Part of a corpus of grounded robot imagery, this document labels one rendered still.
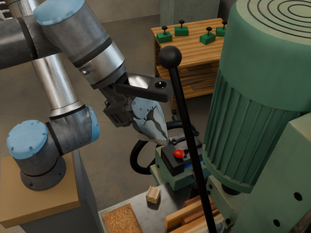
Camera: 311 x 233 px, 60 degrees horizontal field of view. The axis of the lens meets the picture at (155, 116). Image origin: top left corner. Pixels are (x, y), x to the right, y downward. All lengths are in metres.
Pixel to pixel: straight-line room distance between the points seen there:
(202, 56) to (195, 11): 0.90
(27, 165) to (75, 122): 0.24
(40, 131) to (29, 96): 1.65
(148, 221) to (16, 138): 0.58
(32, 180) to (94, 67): 0.80
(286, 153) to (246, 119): 0.07
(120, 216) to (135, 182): 1.12
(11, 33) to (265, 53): 0.47
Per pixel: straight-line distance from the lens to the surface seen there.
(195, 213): 0.79
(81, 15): 0.51
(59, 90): 1.10
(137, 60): 2.93
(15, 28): 0.62
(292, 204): 0.42
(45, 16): 0.52
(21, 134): 1.11
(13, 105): 2.69
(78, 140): 1.12
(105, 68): 0.52
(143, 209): 0.83
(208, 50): 2.14
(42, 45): 0.62
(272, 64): 0.34
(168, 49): 0.40
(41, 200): 1.25
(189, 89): 2.28
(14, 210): 1.27
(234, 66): 0.37
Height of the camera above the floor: 1.66
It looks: 46 degrees down
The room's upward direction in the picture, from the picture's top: straight up
